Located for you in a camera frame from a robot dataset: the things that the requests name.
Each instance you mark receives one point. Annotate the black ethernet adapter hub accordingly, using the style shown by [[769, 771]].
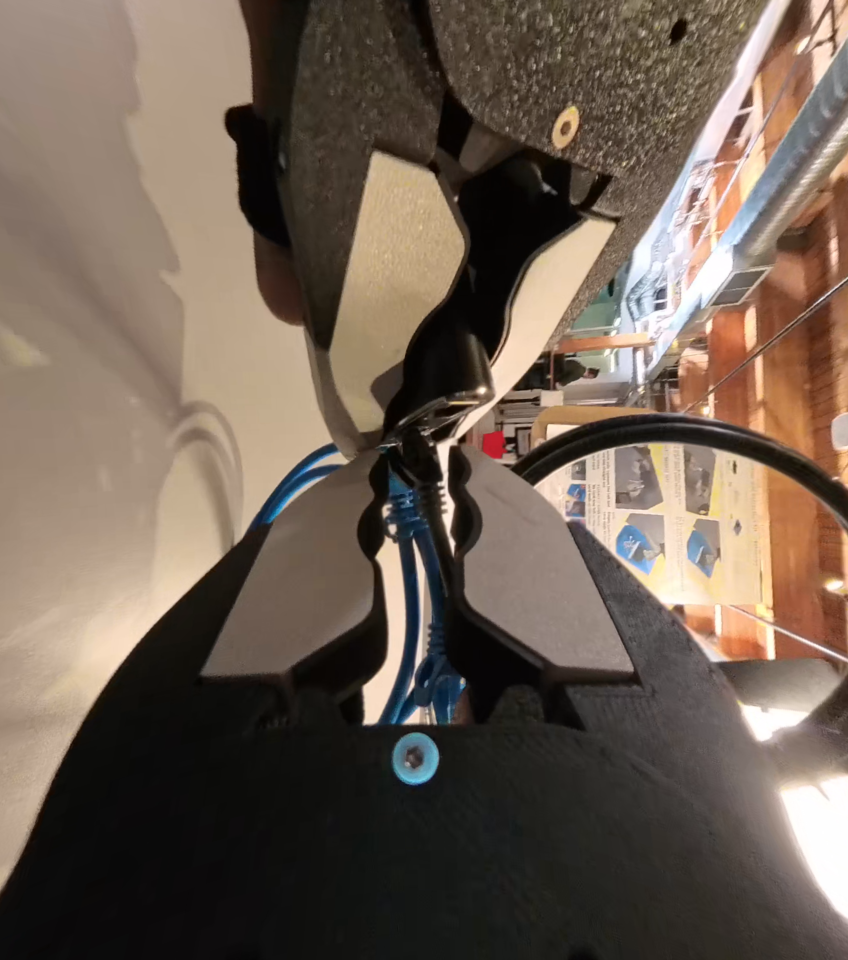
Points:
[[447, 375]]

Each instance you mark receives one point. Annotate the silver air duct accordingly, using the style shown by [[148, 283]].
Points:
[[829, 120]]

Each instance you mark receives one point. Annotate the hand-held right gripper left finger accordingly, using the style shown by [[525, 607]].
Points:
[[304, 593]]

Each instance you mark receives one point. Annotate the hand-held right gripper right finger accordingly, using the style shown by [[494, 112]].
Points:
[[544, 593]]

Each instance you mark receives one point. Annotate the red plastic bin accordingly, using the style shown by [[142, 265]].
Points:
[[493, 446]]

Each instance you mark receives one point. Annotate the instruction sheet on stand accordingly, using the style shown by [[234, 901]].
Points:
[[664, 510]]

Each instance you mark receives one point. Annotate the person's left hand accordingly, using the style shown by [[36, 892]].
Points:
[[277, 285]]

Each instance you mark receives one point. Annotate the bright ceiling light panel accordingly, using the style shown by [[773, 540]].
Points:
[[829, 840]]

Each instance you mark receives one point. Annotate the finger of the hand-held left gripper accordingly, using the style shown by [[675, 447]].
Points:
[[552, 308], [379, 285]]

